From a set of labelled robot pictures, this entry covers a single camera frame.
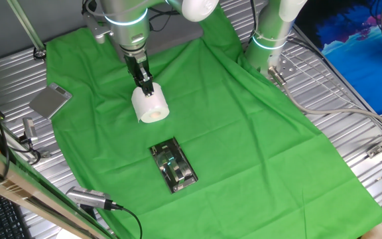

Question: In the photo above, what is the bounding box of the silver ribbed camera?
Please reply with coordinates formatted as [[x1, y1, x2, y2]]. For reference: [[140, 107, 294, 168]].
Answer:
[[65, 185, 124, 212]]

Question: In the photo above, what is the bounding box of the thick grey robot cable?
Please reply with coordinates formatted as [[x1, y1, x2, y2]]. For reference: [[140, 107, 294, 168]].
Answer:
[[267, 65, 382, 133]]

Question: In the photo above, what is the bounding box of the chrome toilet paper holder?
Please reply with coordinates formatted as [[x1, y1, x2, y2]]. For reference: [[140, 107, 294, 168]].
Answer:
[[149, 136, 199, 195]]

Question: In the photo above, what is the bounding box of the aluminium frame beam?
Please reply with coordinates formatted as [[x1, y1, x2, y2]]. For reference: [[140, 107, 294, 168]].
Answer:
[[0, 137, 119, 239]]

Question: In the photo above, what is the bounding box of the black camera cable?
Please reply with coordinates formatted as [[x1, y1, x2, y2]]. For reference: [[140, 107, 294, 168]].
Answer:
[[111, 202, 144, 239]]

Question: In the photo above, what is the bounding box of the thin black looped cable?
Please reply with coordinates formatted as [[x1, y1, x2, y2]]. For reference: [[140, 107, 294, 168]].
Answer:
[[10, 137, 42, 166]]

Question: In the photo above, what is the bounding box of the green cloth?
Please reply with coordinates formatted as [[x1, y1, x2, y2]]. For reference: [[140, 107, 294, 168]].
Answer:
[[46, 0, 382, 239]]

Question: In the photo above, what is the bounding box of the aluminium frame post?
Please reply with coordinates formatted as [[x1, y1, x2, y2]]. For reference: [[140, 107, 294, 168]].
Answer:
[[7, 0, 48, 60]]

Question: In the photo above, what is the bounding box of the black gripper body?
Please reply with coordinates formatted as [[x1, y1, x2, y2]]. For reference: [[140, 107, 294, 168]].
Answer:
[[123, 52, 149, 76]]

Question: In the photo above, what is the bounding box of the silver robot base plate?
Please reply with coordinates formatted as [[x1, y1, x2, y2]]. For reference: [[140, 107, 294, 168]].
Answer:
[[260, 49, 298, 80]]

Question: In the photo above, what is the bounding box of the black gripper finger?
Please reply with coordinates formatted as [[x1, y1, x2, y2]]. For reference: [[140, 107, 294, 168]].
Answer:
[[136, 64, 155, 98], [129, 72, 145, 90]]

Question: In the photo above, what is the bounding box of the blue painted poster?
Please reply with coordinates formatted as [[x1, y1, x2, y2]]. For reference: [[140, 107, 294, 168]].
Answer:
[[293, 0, 382, 116]]

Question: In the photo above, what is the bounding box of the small silver camera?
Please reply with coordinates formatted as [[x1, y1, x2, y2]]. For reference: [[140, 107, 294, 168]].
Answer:
[[21, 117, 39, 145]]

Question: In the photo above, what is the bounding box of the grey flat pad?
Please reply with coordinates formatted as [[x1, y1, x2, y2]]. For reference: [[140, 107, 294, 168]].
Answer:
[[141, 6, 205, 62]]

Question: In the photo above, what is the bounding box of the silver digital scale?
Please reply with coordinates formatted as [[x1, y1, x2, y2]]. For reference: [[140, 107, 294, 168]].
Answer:
[[29, 82, 73, 120]]

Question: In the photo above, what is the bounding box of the white toilet paper roll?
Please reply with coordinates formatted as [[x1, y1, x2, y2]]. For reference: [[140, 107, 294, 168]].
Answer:
[[131, 82, 171, 124]]

